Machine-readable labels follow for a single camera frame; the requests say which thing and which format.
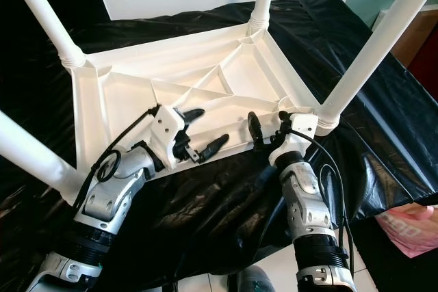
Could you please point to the white plastic table top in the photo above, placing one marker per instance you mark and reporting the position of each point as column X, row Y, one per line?
column 130, row 100

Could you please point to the black plastic table cover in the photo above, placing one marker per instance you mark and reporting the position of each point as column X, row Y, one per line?
column 212, row 203

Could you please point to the grey robot leg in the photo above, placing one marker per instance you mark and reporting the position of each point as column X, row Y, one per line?
column 256, row 280

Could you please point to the brown wooden cabinet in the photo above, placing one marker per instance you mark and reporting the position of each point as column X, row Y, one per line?
column 417, row 39

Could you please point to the pink plastic bag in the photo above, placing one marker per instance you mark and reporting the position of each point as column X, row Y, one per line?
column 410, row 230

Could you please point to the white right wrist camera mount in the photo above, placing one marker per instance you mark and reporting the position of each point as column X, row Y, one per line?
column 301, row 124

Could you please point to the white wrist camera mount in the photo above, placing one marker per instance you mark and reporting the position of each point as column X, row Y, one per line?
column 301, row 124
column 164, row 128

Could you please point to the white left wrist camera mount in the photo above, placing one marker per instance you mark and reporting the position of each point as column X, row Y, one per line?
column 164, row 128

